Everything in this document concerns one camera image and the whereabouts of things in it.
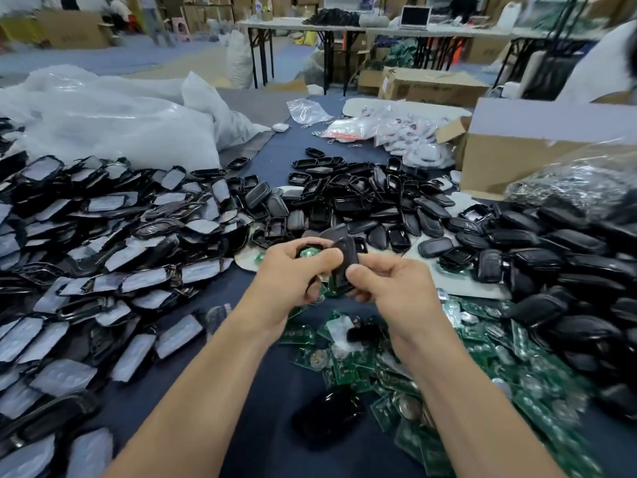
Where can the person's right hand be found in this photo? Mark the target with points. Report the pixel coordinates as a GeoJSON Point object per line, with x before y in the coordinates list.
{"type": "Point", "coordinates": [403, 293]}

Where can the person's left hand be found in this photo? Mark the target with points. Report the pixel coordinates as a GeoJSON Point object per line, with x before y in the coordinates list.
{"type": "Point", "coordinates": [284, 283]}

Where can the small green circuit board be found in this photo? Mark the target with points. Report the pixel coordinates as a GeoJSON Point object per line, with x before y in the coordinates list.
{"type": "Point", "coordinates": [311, 252]}

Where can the black shell cover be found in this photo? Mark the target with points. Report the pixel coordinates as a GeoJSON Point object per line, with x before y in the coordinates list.
{"type": "Point", "coordinates": [345, 259]}

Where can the pile of black shell halves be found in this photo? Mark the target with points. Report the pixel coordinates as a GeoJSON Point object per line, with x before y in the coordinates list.
{"type": "Point", "coordinates": [368, 199]}

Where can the lone glossy black shell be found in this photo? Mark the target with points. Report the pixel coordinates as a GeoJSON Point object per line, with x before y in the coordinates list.
{"type": "Point", "coordinates": [326, 418]}

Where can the pile of green circuit boards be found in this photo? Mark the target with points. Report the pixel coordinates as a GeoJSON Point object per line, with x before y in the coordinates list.
{"type": "Point", "coordinates": [527, 373]}

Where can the pile of assembled black fobs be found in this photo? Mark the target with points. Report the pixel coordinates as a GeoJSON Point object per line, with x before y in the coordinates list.
{"type": "Point", "coordinates": [572, 269]}

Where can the pile of shells with pads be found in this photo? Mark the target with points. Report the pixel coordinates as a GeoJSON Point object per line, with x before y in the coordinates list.
{"type": "Point", "coordinates": [95, 269]}

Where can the person's left forearm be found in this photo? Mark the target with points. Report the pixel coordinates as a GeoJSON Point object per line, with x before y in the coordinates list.
{"type": "Point", "coordinates": [194, 413]}

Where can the person's right forearm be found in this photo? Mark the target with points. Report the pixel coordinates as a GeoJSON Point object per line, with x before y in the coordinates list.
{"type": "Point", "coordinates": [493, 423]}

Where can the clear plastic film piece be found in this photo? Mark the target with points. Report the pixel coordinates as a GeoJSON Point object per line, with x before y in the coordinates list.
{"type": "Point", "coordinates": [343, 333]}

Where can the heap of clear parts bags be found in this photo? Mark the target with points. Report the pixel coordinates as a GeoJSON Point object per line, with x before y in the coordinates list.
{"type": "Point", "coordinates": [413, 139]}

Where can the small white object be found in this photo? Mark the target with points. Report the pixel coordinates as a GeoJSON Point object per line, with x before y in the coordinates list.
{"type": "Point", "coordinates": [281, 127]}

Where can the clear bag with red label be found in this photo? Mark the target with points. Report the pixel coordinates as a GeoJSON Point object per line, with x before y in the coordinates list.
{"type": "Point", "coordinates": [348, 128]}

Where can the small crumpled clear plastic bag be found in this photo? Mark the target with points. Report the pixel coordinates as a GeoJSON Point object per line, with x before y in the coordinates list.
{"type": "Point", "coordinates": [309, 112]}

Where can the large open cardboard box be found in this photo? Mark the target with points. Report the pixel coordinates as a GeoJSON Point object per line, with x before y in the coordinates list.
{"type": "Point", "coordinates": [518, 159]}

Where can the brown cardboard box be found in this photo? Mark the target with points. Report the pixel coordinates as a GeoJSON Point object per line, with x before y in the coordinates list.
{"type": "Point", "coordinates": [433, 86]}

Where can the clear bag of metal parts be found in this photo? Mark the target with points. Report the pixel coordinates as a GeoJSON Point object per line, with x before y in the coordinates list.
{"type": "Point", "coordinates": [582, 184]}

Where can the white sack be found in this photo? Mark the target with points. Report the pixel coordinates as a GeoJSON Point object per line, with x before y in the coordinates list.
{"type": "Point", "coordinates": [239, 59]}

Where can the large white plastic bag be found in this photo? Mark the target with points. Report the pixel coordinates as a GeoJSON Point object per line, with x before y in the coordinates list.
{"type": "Point", "coordinates": [109, 119]}

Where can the heap of black parts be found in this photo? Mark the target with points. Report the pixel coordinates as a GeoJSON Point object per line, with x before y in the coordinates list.
{"type": "Point", "coordinates": [332, 17]}

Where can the long white table top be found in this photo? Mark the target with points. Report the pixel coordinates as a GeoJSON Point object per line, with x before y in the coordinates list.
{"type": "Point", "coordinates": [478, 31]}

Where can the pink plastic stool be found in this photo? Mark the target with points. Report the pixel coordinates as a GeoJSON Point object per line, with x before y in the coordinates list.
{"type": "Point", "coordinates": [182, 28]}

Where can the open laptop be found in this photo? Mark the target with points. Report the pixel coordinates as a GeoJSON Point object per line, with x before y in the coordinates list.
{"type": "Point", "coordinates": [415, 16]}

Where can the tan cardboard box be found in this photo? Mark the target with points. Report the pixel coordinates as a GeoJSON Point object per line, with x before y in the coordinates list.
{"type": "Point", "coordinates": [72, 28]}

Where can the black metal table frame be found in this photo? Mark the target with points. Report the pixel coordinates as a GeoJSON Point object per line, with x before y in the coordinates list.
{"type": "Point", "coordinates": [261, 52]}

